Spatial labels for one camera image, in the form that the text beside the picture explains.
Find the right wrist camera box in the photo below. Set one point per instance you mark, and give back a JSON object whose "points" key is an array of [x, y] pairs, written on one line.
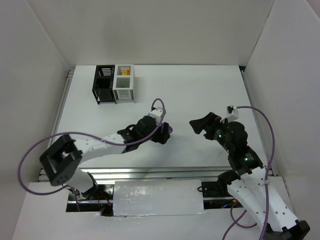
{"points": [[232, 114]]}

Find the aluminium rail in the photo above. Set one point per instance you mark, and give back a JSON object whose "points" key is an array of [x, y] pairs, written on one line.
{"points": [[63, 98], [255, 113], [105, 175]]}

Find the white slotted container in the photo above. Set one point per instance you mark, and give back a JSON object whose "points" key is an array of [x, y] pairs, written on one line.
{"points": [[123, 85]]}

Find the aluminium front rail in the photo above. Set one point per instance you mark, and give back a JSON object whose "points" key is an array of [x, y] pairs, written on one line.
{"points": [[105, 175]]}

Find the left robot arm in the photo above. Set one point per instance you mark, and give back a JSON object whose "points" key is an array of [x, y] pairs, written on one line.
{"points": [[62, 159]]}

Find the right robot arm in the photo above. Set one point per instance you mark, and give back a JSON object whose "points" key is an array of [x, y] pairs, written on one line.
{"points": [[246, 180]]}

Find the black slotted container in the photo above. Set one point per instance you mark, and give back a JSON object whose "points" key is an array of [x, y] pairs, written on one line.
{"points": [[102, 88]]}

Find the white foil covered panel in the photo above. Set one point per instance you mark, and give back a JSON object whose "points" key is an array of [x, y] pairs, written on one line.
{"points": [[157, 198]]}

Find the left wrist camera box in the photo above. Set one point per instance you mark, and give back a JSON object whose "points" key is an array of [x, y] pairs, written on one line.
{"points": [[157, 114]]}

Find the aluminium right rail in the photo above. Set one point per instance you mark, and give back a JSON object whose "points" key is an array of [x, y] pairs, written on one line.
{"points": [[255, 113]]}

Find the orange rectangular lego brick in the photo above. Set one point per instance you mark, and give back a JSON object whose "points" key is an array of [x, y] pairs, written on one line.
{"points": [[126, 73]]}

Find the aluminium left rail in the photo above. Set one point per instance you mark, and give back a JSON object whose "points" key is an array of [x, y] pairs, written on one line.
{"points": [[63, 98]]}

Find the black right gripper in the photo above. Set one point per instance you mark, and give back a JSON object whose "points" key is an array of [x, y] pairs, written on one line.
{"points": [[208, 125]]}

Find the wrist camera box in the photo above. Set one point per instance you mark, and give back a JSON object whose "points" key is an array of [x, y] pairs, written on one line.
{"points": [[157, 114], [232, 114]]}

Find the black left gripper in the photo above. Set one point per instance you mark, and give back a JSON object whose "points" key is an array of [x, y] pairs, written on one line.
{"points": [[162, 135]]}

